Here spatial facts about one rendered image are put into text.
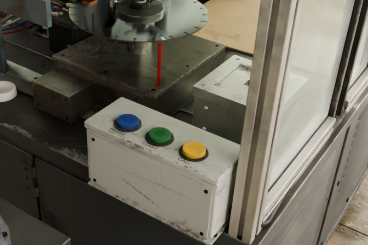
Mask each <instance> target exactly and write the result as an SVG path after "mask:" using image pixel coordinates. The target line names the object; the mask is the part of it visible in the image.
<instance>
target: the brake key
mask: <svg viewBox="0 0 368 245"><path fill-rule="evenodd" d="M117 126H118V127H120V128H122V129H134V128H136V127H138V126H139V119H138V117H137V116H136V115H133V114H123V115H121V116H119V117H118V118H117Z"/></svg>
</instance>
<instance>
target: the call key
mask: <svg viewBox="0 0 368 245"><path fill-rule="evenodd" d="M182 153H183V155H184V156H186V157H188V158H192V159H198V158H202V157H203V156H204V155H205V153H206V147H205V146H204V145H203V144H202V143H200V142H196V141H191V142H187V143H185V144H184V145H183V147H182Z"/></svg>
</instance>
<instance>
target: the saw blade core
mask: <svg viewBox="0 0 368 245"><path fill-rule="evenodd" d="M122 1H126V0H116V1H113V0H76V1H74V2H73V3H72V5H71V6H70V8H69V16H70V19H71V21H72V22H73V23H74V24H75V25H76V26H78V27H79V28H81V29H82V30H84V31H86V32H88V33H91V34H94V35H97V36H99V37H103V38H107V39H113V40H114V39H115V40H119V41H125V42H134V39H135V42H154V41H155V42H157V41H158V40H159V41H160V42H162V41H167V40H172V39H179V38H183V37H186V36H188V35H191V34H194V33H196V32H198V31H199V30H201V29H202V28H203V27H204V26H205V25H206V24H207V22H208V20H209V12H208V10H207V9H206V7H205V6H204V5H203V4H201V3H200V2H199V1H197V0H168V1H166V2H163V3H161V5H162V6H163V14H162V15H161V16H160V17H158V18H156V19H152V20H143V21H139V20H130V19H126V18H123V17H121V16H119V15H118V14H117V12H116V6H117V4H118V3H120V2H122ZM116 37H117V38H116ZM161 37H164V39H165V40H162V39H161ZM153 39H154V40H153Z"/></svg>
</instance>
